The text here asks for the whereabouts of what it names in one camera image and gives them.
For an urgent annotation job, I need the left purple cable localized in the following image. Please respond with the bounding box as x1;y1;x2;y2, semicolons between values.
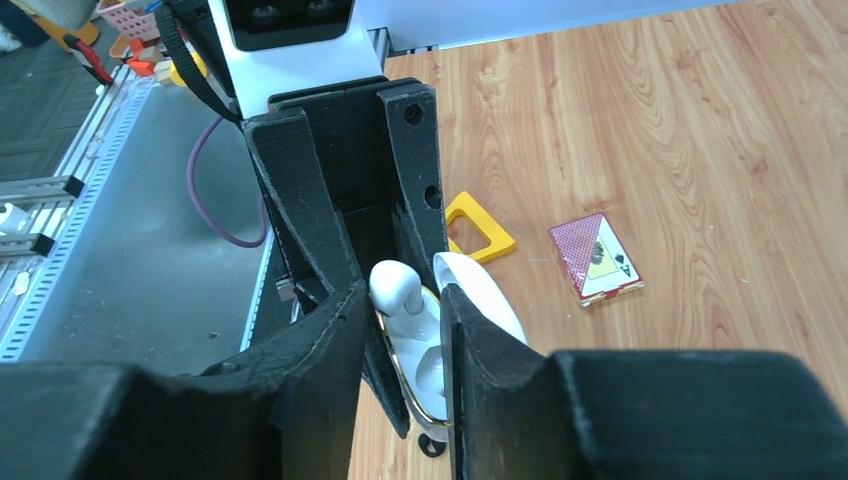
186;115;268;250

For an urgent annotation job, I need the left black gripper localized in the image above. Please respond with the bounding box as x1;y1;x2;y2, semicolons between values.
243;77;447;437

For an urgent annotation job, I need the yellow triangular plastic piece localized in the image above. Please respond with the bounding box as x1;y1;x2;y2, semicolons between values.
445;191;516;264

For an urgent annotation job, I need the white earbud charging case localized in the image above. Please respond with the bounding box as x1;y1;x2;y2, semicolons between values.
373;252;527;443

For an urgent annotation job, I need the pink snack packet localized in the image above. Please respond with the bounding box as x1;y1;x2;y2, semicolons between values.
548;212;645;307

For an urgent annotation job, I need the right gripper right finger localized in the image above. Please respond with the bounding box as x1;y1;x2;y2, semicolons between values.
441;285;847;479

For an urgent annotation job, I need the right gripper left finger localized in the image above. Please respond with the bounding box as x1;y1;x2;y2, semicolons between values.
1;280;369;479

